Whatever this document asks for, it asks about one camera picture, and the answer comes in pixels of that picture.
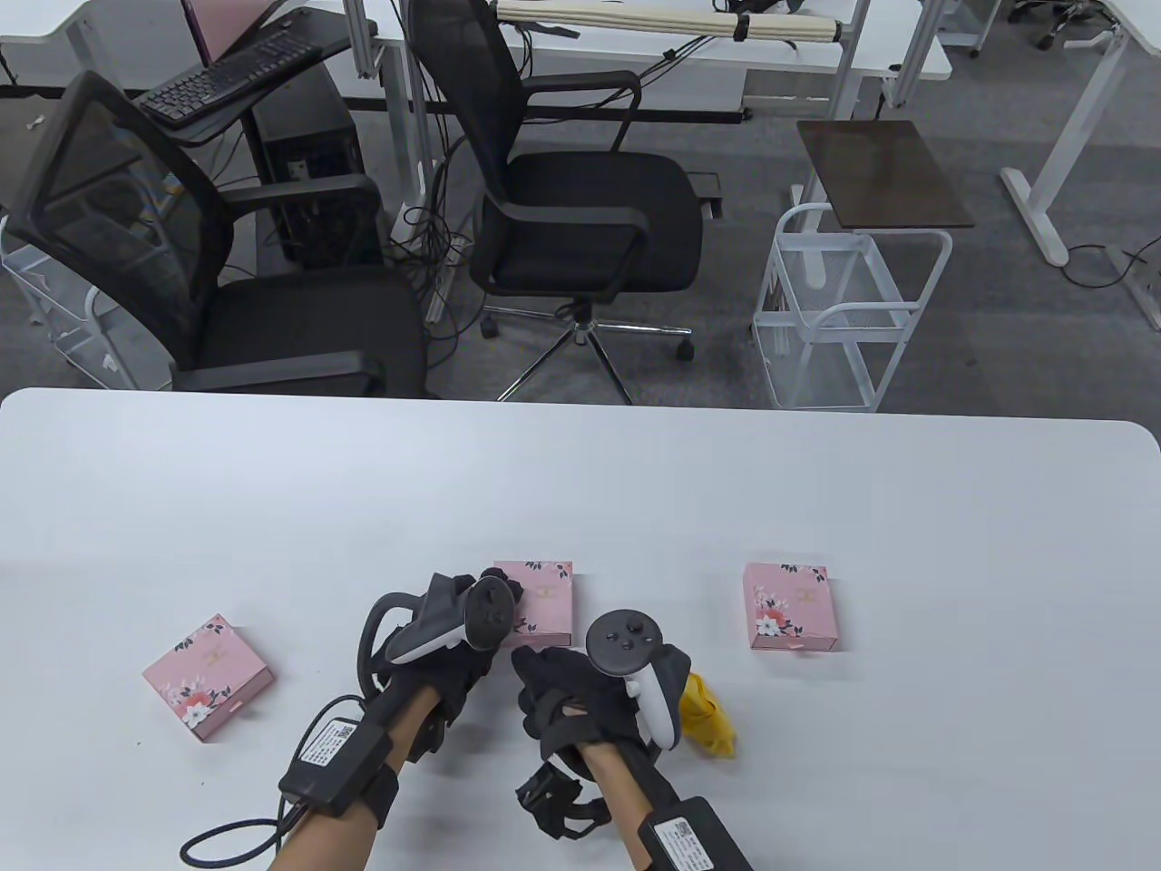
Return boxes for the person's left hand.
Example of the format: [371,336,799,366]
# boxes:
[372,567,527,754]

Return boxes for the person's right hand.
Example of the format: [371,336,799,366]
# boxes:
[511,644,654,763]

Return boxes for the pink floral gift box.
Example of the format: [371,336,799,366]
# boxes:
[494,560,574,647]
[142,614,277,743]

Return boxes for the yellow cloth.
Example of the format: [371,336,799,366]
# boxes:
[678,671,740,758]

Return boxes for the person's right forearm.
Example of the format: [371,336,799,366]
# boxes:
[580,744,663,871]

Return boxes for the person's left forearm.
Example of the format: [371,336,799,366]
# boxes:
[272,690,445,871]

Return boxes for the black mesh office chair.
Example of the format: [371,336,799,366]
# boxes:
[405,0,722,406]
[3,71,443,400]

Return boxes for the black computer tower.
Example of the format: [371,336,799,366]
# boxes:
[252,62,382,269]

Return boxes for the dark wooden side table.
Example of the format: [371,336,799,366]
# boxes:
[787,120,976,282]

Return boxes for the black keyboard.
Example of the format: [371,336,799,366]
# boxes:
[136,34,325,126]

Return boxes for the rolled beige mat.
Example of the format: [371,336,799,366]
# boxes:
[497,0,844,46]

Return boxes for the pink screen laptop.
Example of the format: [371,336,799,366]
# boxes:
[180,0,291,66]

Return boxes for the white desk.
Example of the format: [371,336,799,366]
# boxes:
[0,0,196,92]
[998,0,1161,332]

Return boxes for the black office chair base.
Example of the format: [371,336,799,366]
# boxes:
[1005,0,1107,53]

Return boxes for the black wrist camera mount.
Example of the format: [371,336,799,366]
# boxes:
[515,762,610,843]
[397,721,453,770]

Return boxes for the black braided cable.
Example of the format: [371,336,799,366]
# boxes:
[180,798,309,867]
[626,739,690,813]

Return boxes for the white wire trolley cart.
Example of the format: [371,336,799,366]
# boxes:
[0,213,151,391]
[750,203,953,414]

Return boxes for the tangle of black cables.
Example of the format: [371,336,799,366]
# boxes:
[388,109,482,364]

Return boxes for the black floor cable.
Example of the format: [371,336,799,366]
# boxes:
[1061,231,1161,291]

